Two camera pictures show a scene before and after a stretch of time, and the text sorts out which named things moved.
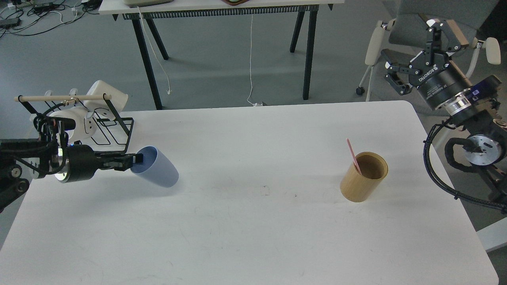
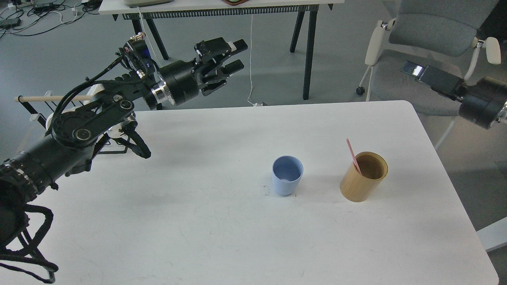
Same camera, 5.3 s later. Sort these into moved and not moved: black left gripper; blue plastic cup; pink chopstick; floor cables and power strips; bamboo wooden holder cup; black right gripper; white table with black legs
Moved: black right gripper; black left gripper; blue plastic cup
Not moved: floor cables and power strips; white table with black legs; bamboo wooden holder cup; pink chopstick
